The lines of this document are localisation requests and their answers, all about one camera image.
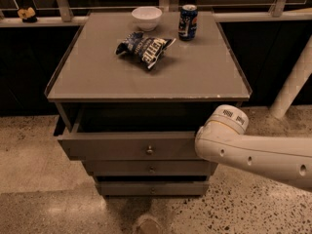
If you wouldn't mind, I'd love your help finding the grey top drawer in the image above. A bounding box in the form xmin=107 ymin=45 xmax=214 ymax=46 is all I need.
xmin=58 ymin=132 xmax=198 ymax=161

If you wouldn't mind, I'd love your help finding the grey drawer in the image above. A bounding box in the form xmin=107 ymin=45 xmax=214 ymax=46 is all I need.
xmin=58 ymin=132 xmax=198 ymax=161
xmin=96 ymin=181 xmax=209 ymax=196
xmin=83 ymin=160 xmax=217 ymax=176

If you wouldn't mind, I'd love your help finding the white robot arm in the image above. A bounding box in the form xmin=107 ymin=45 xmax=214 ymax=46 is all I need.
xmin=195 ymin=104 xmax=312 ymax=191

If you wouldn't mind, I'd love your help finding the grey drawer cabinet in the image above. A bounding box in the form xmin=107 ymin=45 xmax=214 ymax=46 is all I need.
xmin=46 ymin=12 xmax=252 ymax=183

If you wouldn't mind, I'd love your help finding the grey middle drawer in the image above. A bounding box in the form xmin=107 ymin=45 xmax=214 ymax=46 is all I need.
xmin=83 ymin=160 xmax=217 ymax=176

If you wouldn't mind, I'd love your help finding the grey bottom drawer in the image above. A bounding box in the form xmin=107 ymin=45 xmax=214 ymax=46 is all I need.
xmin=96 ymin=181 xmax=209 ymax=196

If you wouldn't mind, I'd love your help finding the blue kettle chips bag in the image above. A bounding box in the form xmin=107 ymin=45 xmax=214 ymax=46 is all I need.
xmin=115 ymin=32 xmax=176 ymax=70

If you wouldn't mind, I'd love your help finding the white ceramic bowl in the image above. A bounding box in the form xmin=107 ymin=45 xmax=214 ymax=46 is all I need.
xmin=132 ymin=6 xmax=163 ymax=32

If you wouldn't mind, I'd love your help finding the blue pepsi soda can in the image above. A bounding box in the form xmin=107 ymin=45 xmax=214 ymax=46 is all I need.
xmin=178 ymin=4 xmax=198 ymax=41

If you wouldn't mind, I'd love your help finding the white diagonal pipe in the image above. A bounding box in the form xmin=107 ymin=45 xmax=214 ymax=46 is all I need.
xmin=269 ymin=36 xmax=312 ymax=119

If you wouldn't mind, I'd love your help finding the metal window railing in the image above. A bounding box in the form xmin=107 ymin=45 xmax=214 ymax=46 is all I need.
xmin=0 ymin=0 xmax=312 ymax=27

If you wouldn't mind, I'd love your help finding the small yellow black object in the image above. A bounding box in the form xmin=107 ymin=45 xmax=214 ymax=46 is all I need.
xmin=18 ymin=7 xmax=37 ymax=23

